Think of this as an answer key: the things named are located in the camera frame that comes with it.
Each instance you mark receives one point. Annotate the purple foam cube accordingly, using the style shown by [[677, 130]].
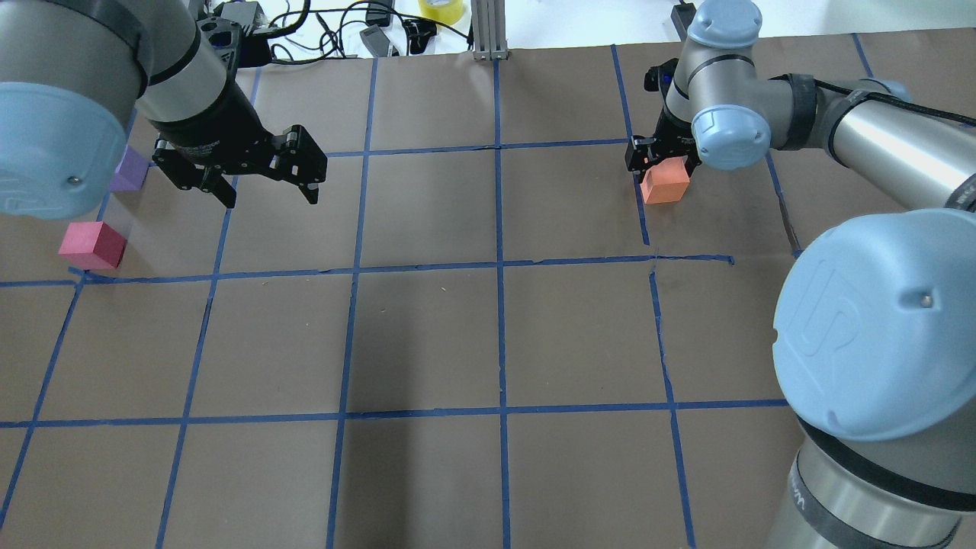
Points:
[[130, 173]]

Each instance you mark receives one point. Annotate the yellow tape roll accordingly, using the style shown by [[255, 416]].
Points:
[[447, 12]]

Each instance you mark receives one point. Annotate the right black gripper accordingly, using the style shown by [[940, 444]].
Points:
[[674, 126]]

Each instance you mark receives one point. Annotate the pink foam cube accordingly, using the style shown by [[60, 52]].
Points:
[[92, 245]]

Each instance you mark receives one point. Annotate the orange foam cube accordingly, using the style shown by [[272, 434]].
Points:
[[665, 182]]

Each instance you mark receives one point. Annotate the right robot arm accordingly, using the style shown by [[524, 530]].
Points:
[[874, 324]]

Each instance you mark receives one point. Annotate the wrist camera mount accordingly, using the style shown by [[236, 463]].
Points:
[[234, 30]]

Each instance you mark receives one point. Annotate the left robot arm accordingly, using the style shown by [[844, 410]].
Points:
[[73, 73]]

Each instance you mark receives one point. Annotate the aluminium frame post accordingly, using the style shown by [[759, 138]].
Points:
[[488, 30]]

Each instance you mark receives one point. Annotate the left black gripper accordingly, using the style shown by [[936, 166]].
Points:
[[215, 122]]

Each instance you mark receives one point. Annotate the black power adapter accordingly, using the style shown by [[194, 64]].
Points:
[[377, 43]]

